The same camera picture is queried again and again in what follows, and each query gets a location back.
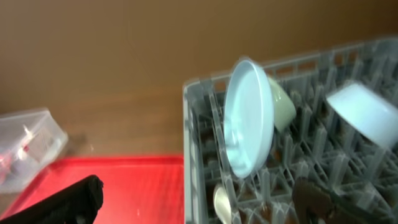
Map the light blue plate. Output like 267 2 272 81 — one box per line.
223 59 274 179

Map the light blue bowl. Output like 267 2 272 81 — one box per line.
326 82 397 149

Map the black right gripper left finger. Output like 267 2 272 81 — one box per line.
1 175 104 224

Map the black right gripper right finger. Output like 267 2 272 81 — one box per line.
292 177 389 224

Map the red snack wrapper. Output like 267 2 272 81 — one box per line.
1 144 30 185

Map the grey dishwasher rack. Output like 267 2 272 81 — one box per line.
183 37 397 223

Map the mint green bowl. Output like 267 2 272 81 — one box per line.
268 78 297 133

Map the clear plastic bin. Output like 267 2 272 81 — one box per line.
1 108 68 194

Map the white plastic spoon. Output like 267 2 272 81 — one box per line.
213 184 232 224

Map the red plastic tray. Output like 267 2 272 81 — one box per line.
2 156 185 224

